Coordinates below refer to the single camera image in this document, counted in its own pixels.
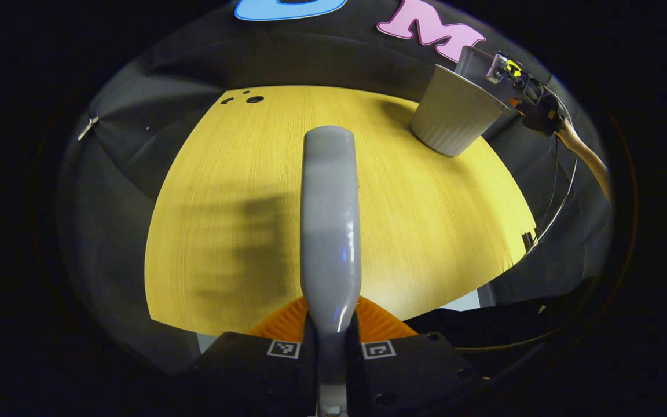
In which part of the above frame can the thin black cable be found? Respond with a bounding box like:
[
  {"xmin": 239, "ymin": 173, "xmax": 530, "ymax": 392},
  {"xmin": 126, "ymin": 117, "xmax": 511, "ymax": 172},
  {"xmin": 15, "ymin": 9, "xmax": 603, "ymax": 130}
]
[{"xmin": 523, "ymin": 87, "xmax": 579, "ymax": 255}]

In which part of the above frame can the grey dustpan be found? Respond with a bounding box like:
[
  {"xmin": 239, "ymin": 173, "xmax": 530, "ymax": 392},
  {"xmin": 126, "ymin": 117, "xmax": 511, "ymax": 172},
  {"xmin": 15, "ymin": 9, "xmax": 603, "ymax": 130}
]
[{"xmin": 455, "ymin": 46, "xmax": 522, "ymax": 109}]

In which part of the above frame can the grey ribbed garbage bin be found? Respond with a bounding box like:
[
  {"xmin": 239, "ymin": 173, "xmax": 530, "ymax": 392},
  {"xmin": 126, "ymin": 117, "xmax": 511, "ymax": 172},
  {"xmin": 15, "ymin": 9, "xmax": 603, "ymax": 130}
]
[{"xmin": 409, "ymin": 64, "xmax": 511, "ymax": 158}]

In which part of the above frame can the white cloth clip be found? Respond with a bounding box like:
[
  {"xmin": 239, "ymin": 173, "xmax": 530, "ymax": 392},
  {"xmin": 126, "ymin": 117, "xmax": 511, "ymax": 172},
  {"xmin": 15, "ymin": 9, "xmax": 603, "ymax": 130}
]
[{"xmin": 77, "ymin": 116, "xmax": 100, "ymax": 142}]

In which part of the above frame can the small grey broom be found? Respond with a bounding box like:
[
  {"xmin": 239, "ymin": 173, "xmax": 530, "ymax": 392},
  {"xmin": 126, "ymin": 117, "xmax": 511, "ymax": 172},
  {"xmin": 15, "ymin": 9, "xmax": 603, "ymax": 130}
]
[{"xmin": 300, "ymin": 126, "xmax": 363, "ymax": 416}]

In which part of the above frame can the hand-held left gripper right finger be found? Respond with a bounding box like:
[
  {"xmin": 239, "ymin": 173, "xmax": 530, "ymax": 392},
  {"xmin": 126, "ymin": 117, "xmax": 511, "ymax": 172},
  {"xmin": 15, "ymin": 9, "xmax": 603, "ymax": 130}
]
[{"xmin": 346, "ymin": 295, "xmax": 485, "ymax": 413}]

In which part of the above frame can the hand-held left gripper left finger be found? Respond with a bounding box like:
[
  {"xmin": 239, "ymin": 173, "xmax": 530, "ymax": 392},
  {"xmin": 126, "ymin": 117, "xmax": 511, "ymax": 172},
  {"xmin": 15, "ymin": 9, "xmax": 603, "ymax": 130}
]
[{"xmin": 189, "ymin": 297, "xmax": 318, "ymax": 413}]

